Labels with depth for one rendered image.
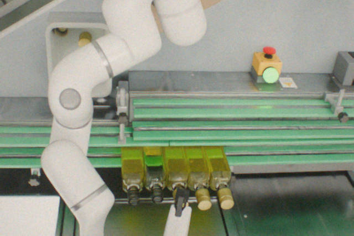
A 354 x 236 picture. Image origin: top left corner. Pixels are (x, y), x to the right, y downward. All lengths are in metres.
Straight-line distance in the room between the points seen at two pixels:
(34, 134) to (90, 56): 0.46
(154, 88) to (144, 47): 0.37
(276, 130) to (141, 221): 0.46
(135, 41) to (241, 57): 0.55
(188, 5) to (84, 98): 0.28
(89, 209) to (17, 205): 0.48
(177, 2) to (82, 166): 0.37
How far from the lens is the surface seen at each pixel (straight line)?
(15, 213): 1.32
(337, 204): 1.51
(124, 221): 1.27
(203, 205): 1.16
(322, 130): 1.40
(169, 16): 0.95
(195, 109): 1.24
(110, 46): 0.92
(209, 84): 1.33
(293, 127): 1.38
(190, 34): 0.96
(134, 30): 0.91
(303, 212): 1.44
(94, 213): 0.89
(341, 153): 1.50
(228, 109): 1.26
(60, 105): 0.87
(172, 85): 1.30
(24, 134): 1.32
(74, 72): 0.89
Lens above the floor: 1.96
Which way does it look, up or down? 57 degrees down
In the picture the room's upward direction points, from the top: 168 degrees clockwise
